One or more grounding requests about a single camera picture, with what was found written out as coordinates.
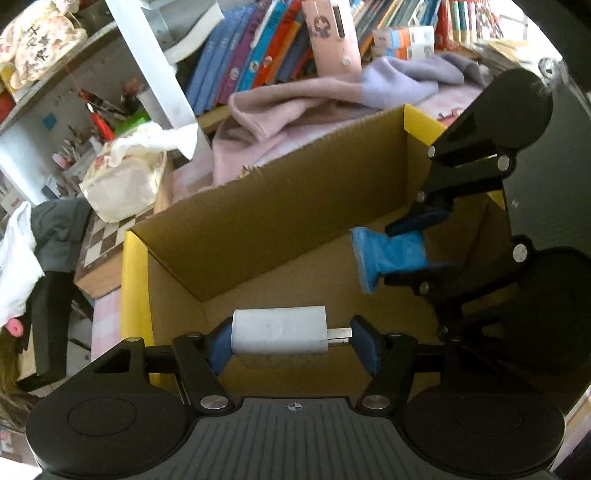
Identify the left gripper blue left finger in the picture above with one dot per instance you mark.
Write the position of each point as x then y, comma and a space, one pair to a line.
200, 359

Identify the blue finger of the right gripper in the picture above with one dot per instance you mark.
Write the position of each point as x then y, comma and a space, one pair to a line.
439, 286
427, 211

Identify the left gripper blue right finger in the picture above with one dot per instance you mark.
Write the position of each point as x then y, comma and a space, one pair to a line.
389, 360

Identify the blue toy figure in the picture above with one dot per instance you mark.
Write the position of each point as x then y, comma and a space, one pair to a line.
378, 255

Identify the white charger plug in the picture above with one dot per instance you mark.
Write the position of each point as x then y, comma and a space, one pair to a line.
285, 331

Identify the pink checkered tablecloth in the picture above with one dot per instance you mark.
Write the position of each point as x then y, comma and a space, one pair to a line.
444, 106

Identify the chessboard box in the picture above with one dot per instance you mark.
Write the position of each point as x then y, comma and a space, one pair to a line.
100, 262

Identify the yellow cardboard box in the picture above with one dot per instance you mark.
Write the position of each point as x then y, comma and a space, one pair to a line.
279, 237

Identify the orange blue white box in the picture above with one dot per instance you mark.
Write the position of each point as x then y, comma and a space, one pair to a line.
405, 43

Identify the purple pink cloth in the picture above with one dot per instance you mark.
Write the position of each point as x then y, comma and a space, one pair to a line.
268, 122

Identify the white shirt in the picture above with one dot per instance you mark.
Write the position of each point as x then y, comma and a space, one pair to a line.
20, 269

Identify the pink cylinder device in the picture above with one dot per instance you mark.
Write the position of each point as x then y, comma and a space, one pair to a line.
333, 37

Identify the white bookshelf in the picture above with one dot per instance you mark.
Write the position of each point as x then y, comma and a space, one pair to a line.
144, 40

